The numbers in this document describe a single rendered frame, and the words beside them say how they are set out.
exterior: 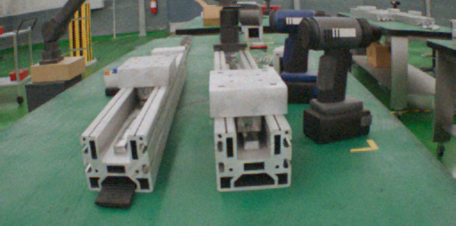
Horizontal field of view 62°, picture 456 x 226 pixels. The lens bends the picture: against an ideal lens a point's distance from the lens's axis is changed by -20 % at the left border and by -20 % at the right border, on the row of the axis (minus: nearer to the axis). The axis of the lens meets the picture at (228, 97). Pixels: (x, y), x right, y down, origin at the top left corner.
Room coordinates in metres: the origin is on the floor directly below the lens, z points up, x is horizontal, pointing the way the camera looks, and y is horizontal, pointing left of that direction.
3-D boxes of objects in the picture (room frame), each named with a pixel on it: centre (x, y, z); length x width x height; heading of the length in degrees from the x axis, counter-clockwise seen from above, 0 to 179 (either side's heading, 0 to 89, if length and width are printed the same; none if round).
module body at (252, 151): (0.98, -0.02, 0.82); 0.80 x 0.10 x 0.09; 1
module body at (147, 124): (0.97, 0.17, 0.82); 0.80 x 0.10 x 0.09; 1
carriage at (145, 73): (0.97, 0.17, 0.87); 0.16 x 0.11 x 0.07; 1
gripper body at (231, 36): (1.41, -0.01, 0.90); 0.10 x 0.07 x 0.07; 91
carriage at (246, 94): (0.73, -0.03, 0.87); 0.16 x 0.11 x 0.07; 1
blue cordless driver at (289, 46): (1.07, -0.20, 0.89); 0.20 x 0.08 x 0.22; 73
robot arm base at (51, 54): (1.61, 0.68, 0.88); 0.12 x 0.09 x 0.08; 3
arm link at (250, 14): (1.40, -0.05, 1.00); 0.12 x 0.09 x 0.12; 74
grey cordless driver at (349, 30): (0.80, -0.23, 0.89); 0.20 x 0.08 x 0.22; 106
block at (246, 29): (2.36, -0.12, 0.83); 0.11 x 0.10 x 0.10; 95
